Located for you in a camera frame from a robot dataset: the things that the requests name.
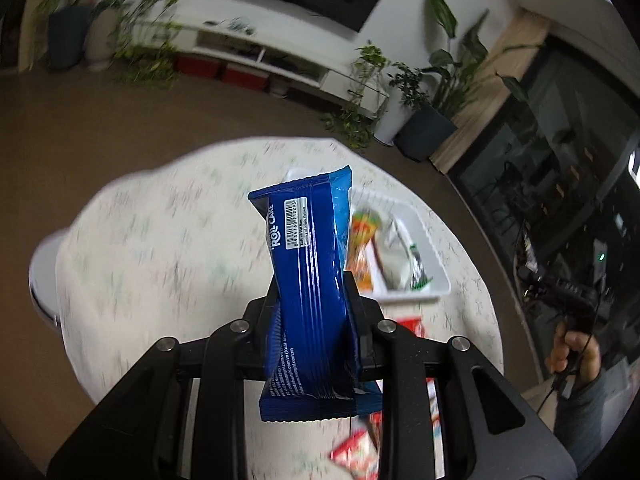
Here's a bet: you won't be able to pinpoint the broad leaf plant grey pot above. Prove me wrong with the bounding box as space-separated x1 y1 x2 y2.
395 0 531 163

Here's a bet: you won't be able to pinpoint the white plastic tray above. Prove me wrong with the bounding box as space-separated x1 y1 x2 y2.
285 167 451 306

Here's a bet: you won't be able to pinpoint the beige curtain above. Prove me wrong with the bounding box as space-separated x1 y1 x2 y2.
430 10 551 176

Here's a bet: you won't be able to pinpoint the round floral-cloth table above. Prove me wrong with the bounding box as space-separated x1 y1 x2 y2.
55 136 503 480

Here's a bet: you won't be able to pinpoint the person's right hand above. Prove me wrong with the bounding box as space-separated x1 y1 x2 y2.
545 320 602 387

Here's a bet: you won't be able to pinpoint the bushy plant white pot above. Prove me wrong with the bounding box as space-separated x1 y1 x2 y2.
372 62 431 146

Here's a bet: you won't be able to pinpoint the pale pink snack packet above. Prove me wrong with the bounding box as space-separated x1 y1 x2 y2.
372 215 436 291

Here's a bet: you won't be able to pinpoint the white television cabinet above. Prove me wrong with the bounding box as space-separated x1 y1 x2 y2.
170 22 391 116

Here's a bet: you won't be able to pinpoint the blue snack packet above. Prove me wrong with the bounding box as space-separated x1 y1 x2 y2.
248 166 383 421

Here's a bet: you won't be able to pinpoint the white round stool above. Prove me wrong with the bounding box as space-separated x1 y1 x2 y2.
29 230 71 331

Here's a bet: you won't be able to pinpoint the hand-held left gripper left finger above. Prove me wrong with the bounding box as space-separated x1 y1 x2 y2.
47 275 281 480

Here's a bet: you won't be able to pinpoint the tangled cables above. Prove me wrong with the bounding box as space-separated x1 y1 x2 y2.
202 19 253 36

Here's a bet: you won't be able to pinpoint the glass sliding door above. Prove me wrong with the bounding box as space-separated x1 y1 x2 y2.
450 35 640 386

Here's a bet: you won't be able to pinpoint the orange snack packet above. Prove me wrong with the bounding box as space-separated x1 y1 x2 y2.
347 210 396 293

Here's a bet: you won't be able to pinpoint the red white fruit-print packet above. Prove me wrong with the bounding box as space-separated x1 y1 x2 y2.
330 412 383 480

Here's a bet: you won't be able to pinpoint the red storage box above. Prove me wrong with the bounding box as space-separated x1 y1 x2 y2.
222 62 266 91
175 55 221 78

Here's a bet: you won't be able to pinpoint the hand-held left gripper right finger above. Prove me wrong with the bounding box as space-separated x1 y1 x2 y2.
345 270 576 480

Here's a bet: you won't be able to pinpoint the black cable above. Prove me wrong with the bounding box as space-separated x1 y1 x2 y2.
537 305 601 411

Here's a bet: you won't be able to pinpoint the trailing green plant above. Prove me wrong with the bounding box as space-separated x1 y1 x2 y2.
112 0 188 91
322 42 391 153

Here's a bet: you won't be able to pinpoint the small plant beige pot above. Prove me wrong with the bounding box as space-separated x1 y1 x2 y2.
87 0 121 72

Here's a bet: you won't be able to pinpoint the person's right forearm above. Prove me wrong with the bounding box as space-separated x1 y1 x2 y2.
552 367 640 480

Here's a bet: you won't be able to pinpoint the tall leafy plant grey pot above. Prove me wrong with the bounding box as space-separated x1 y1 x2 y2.
35 0 108 72

